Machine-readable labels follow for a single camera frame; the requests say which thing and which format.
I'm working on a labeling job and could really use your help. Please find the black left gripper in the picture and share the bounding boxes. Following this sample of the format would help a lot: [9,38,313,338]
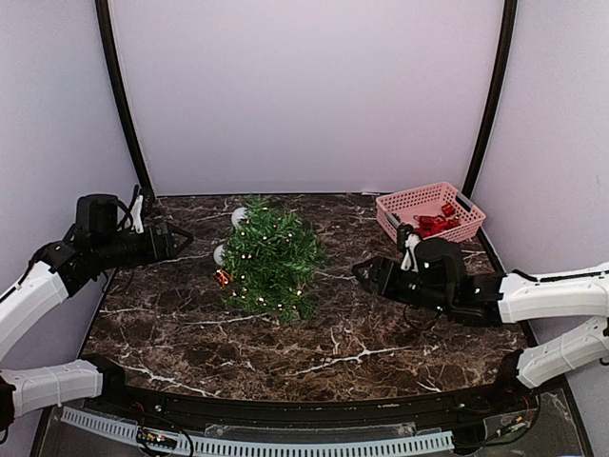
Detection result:
[94,222,193,270]

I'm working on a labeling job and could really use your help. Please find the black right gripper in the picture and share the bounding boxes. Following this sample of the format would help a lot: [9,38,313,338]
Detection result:
[352,255,453,316]

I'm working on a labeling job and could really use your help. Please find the white ball ornament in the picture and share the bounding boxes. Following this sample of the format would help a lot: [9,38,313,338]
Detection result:
[231,207,247,228]
[213,244,226,267]

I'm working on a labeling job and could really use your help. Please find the red gold drum ornament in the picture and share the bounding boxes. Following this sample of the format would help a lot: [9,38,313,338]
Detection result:
[213,268,234,289]

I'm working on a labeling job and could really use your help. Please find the pink plastic basket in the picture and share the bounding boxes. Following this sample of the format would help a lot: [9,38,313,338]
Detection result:
[376,182,486,243]

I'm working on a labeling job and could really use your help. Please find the small green christmas tree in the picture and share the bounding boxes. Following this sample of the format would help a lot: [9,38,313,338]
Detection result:
[218,196,325,323]

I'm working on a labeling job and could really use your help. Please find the white fairy light string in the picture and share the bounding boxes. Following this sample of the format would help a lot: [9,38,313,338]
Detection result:
[228,205,324,320]

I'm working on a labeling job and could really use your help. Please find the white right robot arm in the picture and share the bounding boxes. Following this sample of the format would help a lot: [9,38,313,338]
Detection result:
[352,238,608,413]

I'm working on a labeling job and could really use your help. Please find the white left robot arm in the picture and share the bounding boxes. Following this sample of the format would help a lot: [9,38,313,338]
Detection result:
[1,189,194,429]

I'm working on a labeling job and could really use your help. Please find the red ornaments in basket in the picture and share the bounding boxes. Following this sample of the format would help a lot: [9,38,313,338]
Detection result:
[413,204,461,238]

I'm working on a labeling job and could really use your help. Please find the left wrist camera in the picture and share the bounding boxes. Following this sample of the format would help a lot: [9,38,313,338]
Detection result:
[128,185,149,234]

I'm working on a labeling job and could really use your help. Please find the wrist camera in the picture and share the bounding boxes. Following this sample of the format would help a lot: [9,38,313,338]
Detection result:
[128,185,149,234]
[397,224,422,272]

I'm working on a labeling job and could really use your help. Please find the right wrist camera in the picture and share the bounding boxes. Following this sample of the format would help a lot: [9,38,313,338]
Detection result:
[397,224,422,272]

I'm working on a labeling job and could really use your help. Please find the white perforated cable tray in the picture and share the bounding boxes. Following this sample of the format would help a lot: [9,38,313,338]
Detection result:
[61,407,455,456]

